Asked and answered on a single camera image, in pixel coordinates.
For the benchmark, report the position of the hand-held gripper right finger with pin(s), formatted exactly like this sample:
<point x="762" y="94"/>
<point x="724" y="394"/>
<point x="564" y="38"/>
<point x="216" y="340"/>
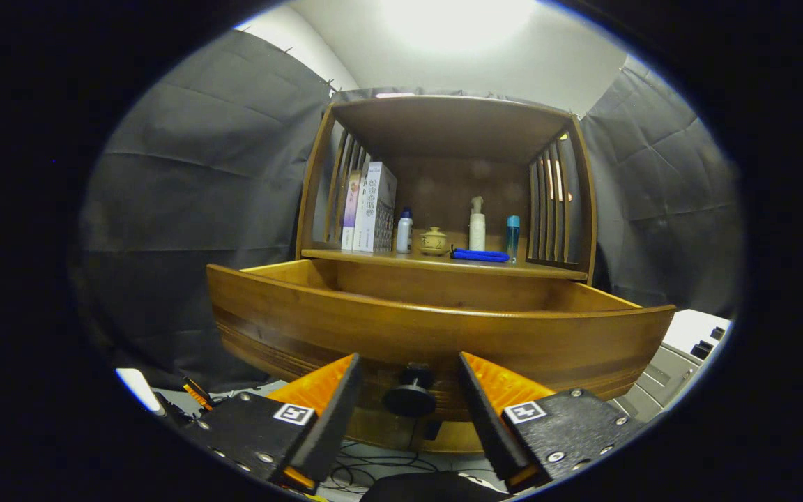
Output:
<point x="495" y="429"/>

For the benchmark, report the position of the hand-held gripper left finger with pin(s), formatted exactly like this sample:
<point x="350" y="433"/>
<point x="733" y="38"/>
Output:
<point x="332" y="425"/>

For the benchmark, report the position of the black drawer knob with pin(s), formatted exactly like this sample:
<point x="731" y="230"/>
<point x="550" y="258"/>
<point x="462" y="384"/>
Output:
<point x="410" y="397"/>

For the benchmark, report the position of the wooden drawer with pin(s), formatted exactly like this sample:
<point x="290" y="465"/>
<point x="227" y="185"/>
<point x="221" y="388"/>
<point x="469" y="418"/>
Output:
<point x="373" y="335"/>

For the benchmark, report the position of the wooden cabinet door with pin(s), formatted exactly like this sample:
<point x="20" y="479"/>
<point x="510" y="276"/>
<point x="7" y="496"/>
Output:
<point x="461" y="438"/>
<point x="370" y="436"/>

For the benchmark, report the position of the wooden countertop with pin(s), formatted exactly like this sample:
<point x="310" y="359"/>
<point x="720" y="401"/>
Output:
<point x="401" y="259"/>

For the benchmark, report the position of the wooden cabinet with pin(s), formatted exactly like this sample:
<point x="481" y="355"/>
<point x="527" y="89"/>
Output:
<point x="443" y="188"/>

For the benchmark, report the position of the orange black tool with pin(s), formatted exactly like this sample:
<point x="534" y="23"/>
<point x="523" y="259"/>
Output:
<point x="196" y="394"/>

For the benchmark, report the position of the blue folded cloth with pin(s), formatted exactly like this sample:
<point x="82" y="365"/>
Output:
<point x="479" y="256"/>

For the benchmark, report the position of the clear blue bottle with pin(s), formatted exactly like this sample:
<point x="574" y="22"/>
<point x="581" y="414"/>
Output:
<point x="512" y="237"/>

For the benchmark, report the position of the white blue object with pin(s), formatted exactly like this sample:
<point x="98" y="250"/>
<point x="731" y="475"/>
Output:
<point x="138" y="389"/>

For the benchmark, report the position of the yellow lidded teacup with saucer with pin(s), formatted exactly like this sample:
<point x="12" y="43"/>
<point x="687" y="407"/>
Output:
<point x="433" y="240"/>

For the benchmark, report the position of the white pump bottle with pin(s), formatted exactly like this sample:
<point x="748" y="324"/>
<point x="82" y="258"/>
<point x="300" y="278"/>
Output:
<point x="477" y="226"/>

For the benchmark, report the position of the white bottle with blue cap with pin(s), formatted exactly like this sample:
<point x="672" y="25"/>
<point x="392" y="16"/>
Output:
<point x="405" y="233"/>

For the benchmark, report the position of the thin purple book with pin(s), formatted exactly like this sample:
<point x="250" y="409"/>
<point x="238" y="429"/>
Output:
<point x="350" y="209"/>

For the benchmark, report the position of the thick white book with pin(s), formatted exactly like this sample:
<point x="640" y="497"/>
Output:
<point x="377" y="206"/>

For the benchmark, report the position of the black backdrop cloth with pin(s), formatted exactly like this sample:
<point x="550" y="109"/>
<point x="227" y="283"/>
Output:
<point x="199" y="174"/>

